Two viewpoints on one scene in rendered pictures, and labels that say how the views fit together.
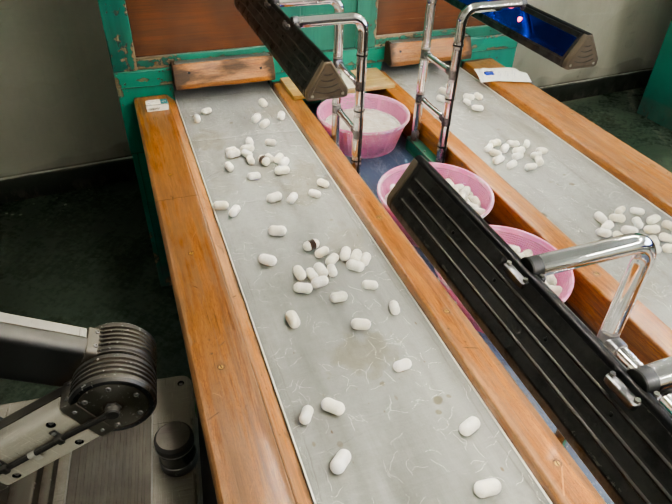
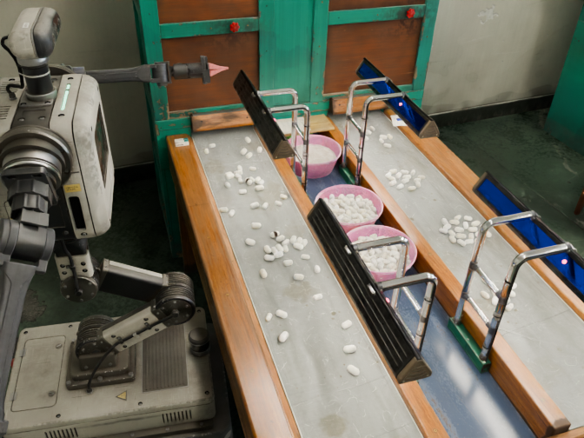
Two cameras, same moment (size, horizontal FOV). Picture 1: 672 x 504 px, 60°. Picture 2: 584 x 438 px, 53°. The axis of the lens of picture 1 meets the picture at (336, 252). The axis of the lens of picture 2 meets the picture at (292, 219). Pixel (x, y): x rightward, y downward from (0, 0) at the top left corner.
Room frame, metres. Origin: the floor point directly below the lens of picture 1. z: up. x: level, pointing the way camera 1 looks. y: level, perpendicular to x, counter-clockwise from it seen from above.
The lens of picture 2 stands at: (-0.73, -0.08, 2.07)
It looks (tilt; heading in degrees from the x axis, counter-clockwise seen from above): 37 degrees down; 2
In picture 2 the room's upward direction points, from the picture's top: 2 degrees clockwise
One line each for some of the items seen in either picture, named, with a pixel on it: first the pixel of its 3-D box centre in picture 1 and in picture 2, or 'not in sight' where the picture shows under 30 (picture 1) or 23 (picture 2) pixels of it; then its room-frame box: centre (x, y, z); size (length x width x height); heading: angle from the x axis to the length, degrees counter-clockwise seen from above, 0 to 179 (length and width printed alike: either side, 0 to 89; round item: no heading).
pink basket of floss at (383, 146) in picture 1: (362, 127); (311, 157); (1.54, -0.06, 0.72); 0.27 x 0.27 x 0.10
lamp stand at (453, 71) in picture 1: (463, 83); (371, 136); (1.45, -0.31, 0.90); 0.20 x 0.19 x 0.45; 21
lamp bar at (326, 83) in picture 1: (281, 27); (261, 109); (1.28, 0.14, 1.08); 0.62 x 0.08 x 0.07; 21
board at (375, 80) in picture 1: (337, 82); (296, 126); (1.74, 0.01, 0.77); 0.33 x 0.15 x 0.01; 111
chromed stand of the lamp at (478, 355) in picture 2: not in sight; (506, 291); (0.54, -0.66, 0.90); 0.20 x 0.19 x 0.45; 21
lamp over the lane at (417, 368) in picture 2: (560, 342); (361, 275); (0.38, -0.21, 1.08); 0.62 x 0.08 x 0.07; 21
